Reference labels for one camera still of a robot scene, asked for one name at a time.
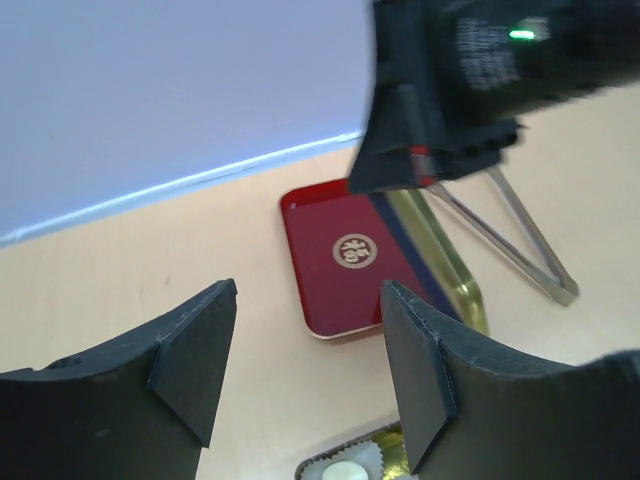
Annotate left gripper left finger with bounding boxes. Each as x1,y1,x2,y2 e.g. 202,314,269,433
1,279,237,480

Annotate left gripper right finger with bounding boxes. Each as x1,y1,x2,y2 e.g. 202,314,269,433
381,281,639,479

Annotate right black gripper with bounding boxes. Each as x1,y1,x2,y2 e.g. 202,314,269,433
348,1,639,194

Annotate gold tin lid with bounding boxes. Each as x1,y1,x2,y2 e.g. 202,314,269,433
368,190,489,334

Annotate chocolate tin base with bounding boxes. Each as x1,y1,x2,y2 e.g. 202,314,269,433
294,421,416,479

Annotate steel serving tongs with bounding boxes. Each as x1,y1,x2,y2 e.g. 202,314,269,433
428,167,580,307

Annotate oval white chocolate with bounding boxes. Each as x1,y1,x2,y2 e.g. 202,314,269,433
321,460,369,480

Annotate red lacquer tray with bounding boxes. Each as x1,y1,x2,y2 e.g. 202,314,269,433
279,179,448,339

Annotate top left paper cup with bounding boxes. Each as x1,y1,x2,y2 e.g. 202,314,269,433
300,441,383,479

